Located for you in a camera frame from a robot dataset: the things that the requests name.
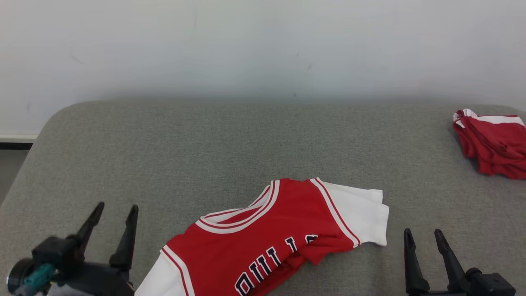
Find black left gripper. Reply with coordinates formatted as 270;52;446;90
53;201;139;296

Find dark wall baseboard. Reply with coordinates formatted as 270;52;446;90
0;134;38;150

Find teal left camera plug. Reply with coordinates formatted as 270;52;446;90
23;263;56;291

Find red white basketball jersey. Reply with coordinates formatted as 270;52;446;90
135;178;390;296

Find red shorts with white trim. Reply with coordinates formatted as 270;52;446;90
453;109;526;180

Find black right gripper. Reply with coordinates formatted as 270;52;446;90
404;228;469;296

